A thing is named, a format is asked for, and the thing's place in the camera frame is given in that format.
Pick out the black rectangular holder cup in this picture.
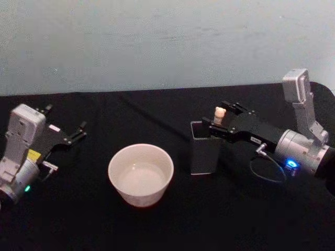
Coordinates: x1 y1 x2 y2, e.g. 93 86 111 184
190 120 221 176

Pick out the thin dark cable silver plug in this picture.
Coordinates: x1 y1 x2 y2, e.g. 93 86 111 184
40 161 59 182
249 143 288 184

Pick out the black table cloth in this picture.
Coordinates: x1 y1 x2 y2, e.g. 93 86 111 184
0 82 335 251

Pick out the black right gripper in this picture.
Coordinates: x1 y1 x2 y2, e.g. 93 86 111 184
202 101 286 154

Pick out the white ceramic bowl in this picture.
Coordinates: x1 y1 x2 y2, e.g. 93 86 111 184
107 143 175 208

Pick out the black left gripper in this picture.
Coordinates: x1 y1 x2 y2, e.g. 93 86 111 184
27 104 87 165

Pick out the small cream bear figure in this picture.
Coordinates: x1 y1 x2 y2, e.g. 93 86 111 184
214 106 227 124

